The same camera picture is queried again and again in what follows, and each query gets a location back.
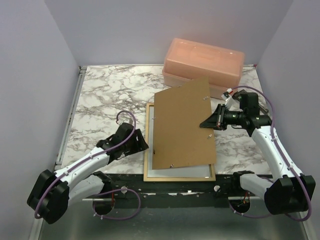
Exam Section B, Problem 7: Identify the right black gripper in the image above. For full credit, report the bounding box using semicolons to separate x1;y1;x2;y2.
200;103;246;131

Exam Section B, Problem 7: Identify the brown frame backing board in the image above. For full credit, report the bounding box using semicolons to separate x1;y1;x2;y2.
152;78;217;170

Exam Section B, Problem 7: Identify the glossy photo print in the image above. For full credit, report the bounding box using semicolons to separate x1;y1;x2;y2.
146;106;213;179

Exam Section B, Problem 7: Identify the green and wood picture frame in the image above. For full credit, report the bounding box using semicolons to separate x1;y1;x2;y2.
142;101;217;184

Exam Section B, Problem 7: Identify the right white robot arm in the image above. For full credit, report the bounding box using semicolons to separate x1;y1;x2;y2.
199;88;316;219

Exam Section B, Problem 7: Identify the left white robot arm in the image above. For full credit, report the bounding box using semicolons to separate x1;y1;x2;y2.
27;122;149;224

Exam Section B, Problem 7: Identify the black metal clamp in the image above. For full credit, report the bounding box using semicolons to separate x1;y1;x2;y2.
232;89;269;115

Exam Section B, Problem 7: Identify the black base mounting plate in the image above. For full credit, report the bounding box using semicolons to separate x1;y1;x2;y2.
93;171;246;209

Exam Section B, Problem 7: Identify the orange translucent plastic box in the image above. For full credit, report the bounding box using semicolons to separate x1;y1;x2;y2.
162;38;245;99

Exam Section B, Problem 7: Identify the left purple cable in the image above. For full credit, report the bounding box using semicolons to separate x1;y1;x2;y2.
34;111;142;221

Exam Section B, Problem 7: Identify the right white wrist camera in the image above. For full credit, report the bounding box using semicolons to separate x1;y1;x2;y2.
221;88;236;110

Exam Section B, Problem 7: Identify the aluminium rail frame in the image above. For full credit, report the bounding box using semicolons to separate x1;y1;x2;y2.
33;65;308;240

